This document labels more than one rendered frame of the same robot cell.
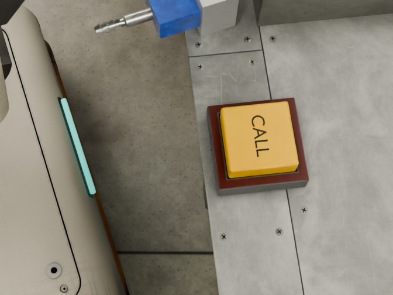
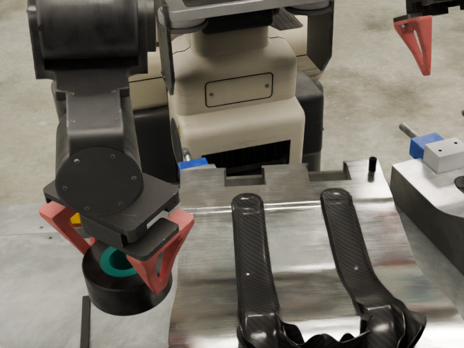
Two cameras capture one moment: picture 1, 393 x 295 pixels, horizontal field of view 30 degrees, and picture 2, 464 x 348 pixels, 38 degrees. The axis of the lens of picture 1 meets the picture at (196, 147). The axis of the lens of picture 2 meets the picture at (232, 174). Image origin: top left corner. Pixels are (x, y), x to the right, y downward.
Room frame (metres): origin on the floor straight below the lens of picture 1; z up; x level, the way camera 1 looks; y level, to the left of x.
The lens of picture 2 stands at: (0.55, -0.78, 1.39)
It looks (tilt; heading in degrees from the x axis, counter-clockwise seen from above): 34 degrees down; 100
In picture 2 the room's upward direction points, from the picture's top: 3 degrees counter-clockwise
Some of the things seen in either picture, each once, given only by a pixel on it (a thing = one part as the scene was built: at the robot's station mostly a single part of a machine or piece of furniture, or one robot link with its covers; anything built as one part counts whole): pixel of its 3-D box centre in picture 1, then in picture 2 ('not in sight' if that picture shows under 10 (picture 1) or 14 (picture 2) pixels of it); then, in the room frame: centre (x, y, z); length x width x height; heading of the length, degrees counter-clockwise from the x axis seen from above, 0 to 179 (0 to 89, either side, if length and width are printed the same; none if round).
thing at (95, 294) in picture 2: not in sight; (128, 271); (0.37, -0.32, 0.96); 0.08 x 0.08 x 0.04
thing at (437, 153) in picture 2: not in sight; (426, 146); (0.69, 0.09, 0.86); 0.13 x 0.05 x 0.05; 117
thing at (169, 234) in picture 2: not in sight; (142, 246); (0.39, -0.34, 1.00); 0.07 x 0.07 x 0.09; 63
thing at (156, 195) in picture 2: not in sight; (106, 171); (0.37, -0.33, 1.08); 0.10 x 0.07 x 0.07; 153
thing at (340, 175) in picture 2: not in sight; (327, 182); (0.55, -0.04, 0.87); 0.05 x 0.05 x 0.04; 10
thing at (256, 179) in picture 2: not in sight; (244, 187); (0.44, -0.06, 0.87); 0.05 x 0.05 x 0.04; 10
